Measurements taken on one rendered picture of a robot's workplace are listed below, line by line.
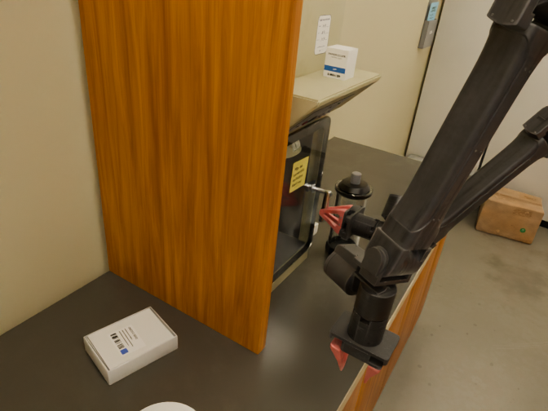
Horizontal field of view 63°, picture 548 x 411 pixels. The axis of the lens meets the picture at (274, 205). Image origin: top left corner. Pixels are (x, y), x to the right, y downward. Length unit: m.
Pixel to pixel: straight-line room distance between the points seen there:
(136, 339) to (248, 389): 0.26
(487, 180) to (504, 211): 2.68
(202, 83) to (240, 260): 0.36
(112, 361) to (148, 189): 0.37
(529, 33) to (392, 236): 0.30
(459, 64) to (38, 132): 3.32
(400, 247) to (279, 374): 0.48
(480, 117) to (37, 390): 0.92
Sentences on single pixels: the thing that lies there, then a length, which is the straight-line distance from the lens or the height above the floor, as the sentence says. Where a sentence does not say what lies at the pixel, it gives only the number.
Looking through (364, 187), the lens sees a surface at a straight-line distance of 1.28.
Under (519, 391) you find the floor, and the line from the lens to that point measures 2.61.
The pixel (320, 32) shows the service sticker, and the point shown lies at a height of 1.59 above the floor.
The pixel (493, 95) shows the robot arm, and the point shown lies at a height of 1.60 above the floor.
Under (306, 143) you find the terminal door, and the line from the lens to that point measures 1.05.
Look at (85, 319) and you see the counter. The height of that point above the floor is 0.94.
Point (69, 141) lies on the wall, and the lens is 1.12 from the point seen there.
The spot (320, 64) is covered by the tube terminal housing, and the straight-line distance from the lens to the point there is 1.04.
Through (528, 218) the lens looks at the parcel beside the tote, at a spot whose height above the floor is 0.21.
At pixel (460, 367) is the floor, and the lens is 2.57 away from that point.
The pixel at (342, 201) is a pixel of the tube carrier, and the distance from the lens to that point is 1.28.
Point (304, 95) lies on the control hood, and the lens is 0.82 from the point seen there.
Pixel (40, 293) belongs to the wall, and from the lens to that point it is 1.24.
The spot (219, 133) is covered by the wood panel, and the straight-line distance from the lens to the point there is 0.83.
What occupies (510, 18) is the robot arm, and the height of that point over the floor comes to 1.69.
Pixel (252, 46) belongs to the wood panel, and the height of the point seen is 1.59.
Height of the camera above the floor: 1.72
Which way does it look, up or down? 29 degrees down
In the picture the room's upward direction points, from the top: 6 degrees clockwise
